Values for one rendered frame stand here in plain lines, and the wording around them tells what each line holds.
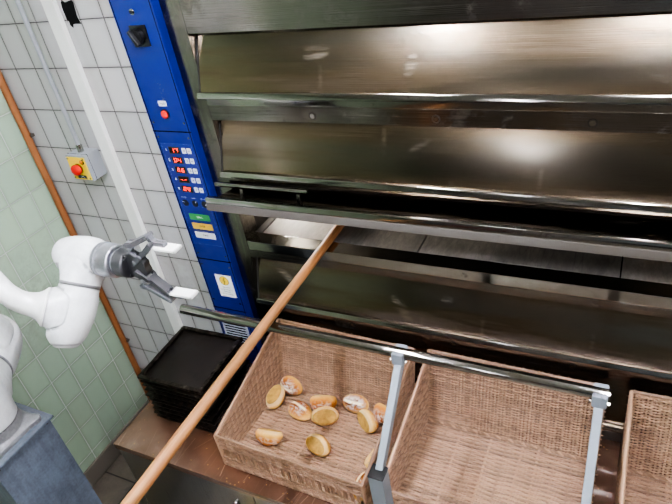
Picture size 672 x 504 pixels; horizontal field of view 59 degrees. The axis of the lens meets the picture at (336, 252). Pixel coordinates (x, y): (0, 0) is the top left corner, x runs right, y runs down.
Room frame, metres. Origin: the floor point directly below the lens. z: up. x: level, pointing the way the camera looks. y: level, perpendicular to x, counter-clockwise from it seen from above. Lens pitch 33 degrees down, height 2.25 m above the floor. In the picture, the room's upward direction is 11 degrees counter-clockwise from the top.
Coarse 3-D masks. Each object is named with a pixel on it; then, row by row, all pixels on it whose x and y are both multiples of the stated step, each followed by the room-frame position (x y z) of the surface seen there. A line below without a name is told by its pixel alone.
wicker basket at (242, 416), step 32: (320, 352) 1.63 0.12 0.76; (256, 384) 1.57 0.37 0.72; (320, 384) 1.60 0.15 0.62; (352, 384) 1.54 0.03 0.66; (384, 384) 1.48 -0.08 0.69; (224, 416) 1.41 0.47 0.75; (256, 416) 1.53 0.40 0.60; (288, 416) 1.51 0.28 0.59; (352, 416) 1.45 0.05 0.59; (224, 448) 1.34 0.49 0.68; (256, 448) 1.27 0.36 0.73; (288, 448) 1.37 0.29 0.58; (352, 448) 1.32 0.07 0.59; (288, 480) 1.21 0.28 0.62; (320, 480) 1.15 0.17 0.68; (352, 480) 1.09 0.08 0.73
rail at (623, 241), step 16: (272, 208) 1.55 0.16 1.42; (288, 208) 1.52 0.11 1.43; (304, 208) 1.49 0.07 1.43; (320, 208) 1.47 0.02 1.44; (336, 208) 1.46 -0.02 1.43; (416, 224) 1.32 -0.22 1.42; (432, 224) 1.30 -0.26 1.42; (448, 224) 1.28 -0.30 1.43; (464, 224) 1.26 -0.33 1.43; (480, 224) 1.24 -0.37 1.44; (496, 224) 1.23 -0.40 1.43; (576, 240) 1.12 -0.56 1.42; (592, 240) 1.10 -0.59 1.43; (608, 240) 1.09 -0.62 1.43; (624, 240) 1.07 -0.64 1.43; (640, 240) 1.06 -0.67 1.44; (656, 240) 1.05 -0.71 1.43
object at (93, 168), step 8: (72, 152) 2.08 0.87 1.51; (88, 152) 2.05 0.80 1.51; (96, 152) 2.07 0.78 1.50; (72, 160) 2.05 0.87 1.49; (88, 160) 2.03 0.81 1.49; (96, 160) 2.06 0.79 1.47; (88, 168) 2.02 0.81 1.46; (96, 168) 2.05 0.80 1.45; (104, 168) 2.07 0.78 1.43; (80, 176) 2.05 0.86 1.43; (88, 176) 2.03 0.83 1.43; (96, 176) 2.03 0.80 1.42
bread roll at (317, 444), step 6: (306, 438) 1.35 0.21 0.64; (312, 438) 1.34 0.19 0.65; (318, 438) 1.33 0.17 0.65; (324, 438) 1.33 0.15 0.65; (306, 444) 1.34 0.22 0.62; (312, 444) 1.33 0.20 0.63; (318, 444) 1.31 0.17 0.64; (324, 444) 1.31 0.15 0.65; (312, 450) 1.31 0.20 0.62; (318, 450) 1.30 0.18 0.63; (324, 450) 1.29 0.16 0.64
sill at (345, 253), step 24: (264, 240) 1.78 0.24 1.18; (288, 240) 1.75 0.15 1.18; (312, 240) 1.72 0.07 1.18; (360, 264) 1.58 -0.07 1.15; (384, 264) 1.53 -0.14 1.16; (408, 264) 1.49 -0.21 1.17; (432, 264) 1.46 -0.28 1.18; (456, 264) 1.44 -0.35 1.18; (480, 264) 1.42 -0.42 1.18; (504, 264) 1.39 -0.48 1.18; (528, 288) 1.31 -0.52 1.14; (552, 288) 1.28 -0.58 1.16; (576, 288) 1.24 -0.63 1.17; (600, 288) 1.21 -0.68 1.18; (624, 288) 1.20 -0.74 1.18; (648, 288) 1.18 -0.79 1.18
